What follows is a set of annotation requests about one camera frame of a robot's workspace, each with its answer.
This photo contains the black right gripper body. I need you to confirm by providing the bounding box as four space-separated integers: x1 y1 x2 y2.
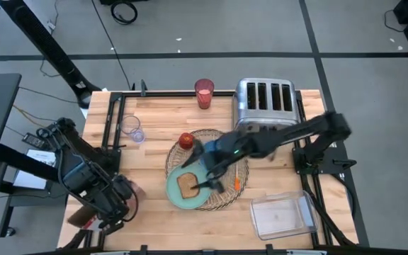
203 130 259 171

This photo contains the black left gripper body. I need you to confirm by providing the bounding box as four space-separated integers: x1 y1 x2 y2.
98 190 137 228

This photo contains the red apple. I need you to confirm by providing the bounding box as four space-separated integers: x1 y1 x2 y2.
178 132 196 151

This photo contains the blue bowl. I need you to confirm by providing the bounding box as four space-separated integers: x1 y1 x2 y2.
200 139 227 167

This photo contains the brown toast slice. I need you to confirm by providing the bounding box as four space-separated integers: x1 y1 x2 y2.
176 171 201 200

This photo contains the cardboard cereal box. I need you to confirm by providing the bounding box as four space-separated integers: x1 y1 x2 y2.
67 178 147 230

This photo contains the green plate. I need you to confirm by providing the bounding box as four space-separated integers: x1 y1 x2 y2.
165 161 215 210

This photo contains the round woven straw placemat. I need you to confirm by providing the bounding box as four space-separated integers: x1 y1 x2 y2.
164 128 251 212

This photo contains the pink plastic tumbler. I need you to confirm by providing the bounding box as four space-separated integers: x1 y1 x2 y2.
193 78 215 111

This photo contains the silver four-slot toaster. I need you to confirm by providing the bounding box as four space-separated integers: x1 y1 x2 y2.
232 77 302 132

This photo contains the clear drinking glass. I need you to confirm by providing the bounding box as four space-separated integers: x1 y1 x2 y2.
120 114 147 145

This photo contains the clear plastic container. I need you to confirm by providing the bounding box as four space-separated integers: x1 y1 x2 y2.
249 190 320 242

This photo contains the white paper booklet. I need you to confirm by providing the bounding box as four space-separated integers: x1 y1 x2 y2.
12 148 58 191

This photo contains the black power adapter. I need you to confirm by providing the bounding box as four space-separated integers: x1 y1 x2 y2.
21 132 51 150

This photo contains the black slanted tower pole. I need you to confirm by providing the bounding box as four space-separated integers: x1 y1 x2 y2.
0 0 101 108

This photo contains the black aluminium table frame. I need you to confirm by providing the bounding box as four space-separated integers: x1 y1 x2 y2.
99 88 361 255

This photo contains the black cable coil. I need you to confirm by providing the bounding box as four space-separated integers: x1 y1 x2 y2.
110 0 139 26

